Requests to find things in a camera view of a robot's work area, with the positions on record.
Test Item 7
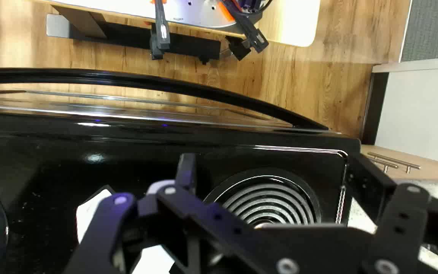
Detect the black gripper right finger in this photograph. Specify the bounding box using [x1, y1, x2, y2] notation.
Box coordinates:
[344, 152, 438, 274]

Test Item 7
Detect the black electric stove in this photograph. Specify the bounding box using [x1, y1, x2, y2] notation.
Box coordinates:
[0, 67, 362, 274]

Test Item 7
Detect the black metal base frame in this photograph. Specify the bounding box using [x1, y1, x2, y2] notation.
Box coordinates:
[46, 6, 224, 65]

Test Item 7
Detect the black orange bar clamp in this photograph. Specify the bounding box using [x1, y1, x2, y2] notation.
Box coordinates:
[149, 0, 174, 61]
[218, 0, 271, 62]

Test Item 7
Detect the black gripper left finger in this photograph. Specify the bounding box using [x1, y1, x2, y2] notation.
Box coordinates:
[64, 152, 301, 274]

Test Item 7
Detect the white appliance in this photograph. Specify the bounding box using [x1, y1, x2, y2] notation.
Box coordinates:
[362, 55, 438, 169]

